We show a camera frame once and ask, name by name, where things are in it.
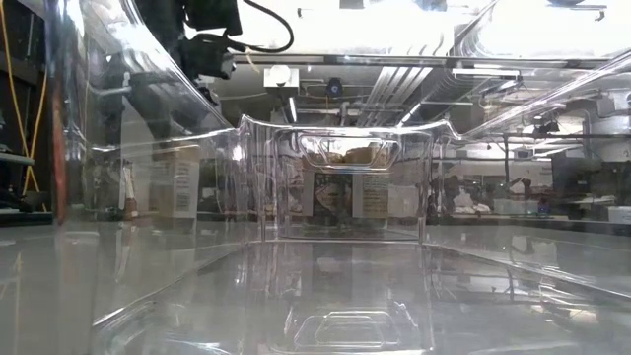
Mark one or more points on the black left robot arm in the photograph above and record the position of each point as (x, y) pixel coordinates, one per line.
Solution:
(212, 17)

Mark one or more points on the grey desk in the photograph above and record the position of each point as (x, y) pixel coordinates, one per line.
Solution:
(15, 159)

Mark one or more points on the silver ceiling ducts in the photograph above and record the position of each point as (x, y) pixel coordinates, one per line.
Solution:
(389, 93)

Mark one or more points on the white ceiling fixture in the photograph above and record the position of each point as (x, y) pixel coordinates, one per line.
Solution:
(281, 78)

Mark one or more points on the clear plastic bin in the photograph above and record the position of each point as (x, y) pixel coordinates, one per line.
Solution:
(148, 305)
(283, 222)

